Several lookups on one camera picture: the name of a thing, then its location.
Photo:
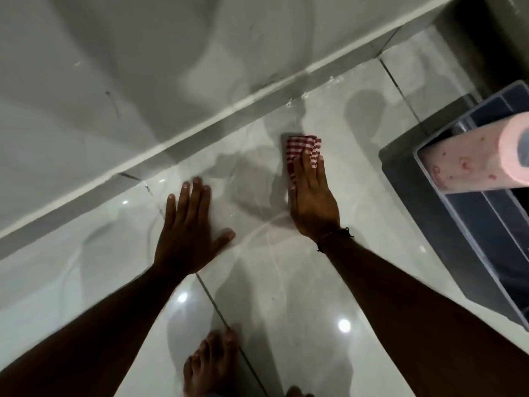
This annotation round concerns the person's right hand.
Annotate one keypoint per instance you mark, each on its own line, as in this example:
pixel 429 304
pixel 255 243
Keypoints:
pixel 314 206

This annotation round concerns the person's left hand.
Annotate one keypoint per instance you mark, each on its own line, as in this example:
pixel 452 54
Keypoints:
pixel 186 243

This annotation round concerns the person's right middle finger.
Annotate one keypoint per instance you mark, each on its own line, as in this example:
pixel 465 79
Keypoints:
pixel 309 167

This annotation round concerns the person's left little finger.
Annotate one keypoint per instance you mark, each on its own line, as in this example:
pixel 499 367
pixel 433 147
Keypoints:
pixel 170 212

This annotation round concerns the person's left middle finger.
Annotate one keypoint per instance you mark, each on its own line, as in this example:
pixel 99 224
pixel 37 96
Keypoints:
pixel 195 200

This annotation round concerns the person's left thumb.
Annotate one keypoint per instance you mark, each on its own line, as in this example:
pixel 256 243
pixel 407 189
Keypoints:
pixel 223 239

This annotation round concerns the person's right thumb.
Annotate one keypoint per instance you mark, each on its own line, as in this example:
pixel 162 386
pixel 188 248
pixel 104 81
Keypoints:
pixel 292 200

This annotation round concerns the red white checkered cloth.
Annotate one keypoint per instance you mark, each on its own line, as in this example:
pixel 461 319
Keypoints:
pixel 298 146

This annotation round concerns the person's right forearm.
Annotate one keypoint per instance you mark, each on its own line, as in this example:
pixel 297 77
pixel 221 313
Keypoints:
pixel 413 326

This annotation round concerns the person's left forearm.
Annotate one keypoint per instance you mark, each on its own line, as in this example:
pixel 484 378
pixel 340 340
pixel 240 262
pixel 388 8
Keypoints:
pixel 91 339

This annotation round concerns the person's left foot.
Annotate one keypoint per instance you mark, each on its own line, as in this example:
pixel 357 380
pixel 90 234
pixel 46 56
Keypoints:
pixel 215 363

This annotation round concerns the person's foot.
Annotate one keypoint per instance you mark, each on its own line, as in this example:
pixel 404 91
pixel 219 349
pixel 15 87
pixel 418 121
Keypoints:
pixel 215 363
pixel 298 391

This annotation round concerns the pink printed paper towel roll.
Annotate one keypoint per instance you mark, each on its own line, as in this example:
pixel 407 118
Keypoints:
pixel 475 157

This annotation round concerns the person's right foot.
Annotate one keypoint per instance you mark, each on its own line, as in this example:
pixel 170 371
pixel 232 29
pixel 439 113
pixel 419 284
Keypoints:
pixel 298 391

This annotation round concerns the clear plastic storage bin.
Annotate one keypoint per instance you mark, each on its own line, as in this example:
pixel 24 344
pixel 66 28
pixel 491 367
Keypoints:
pixel 475 227

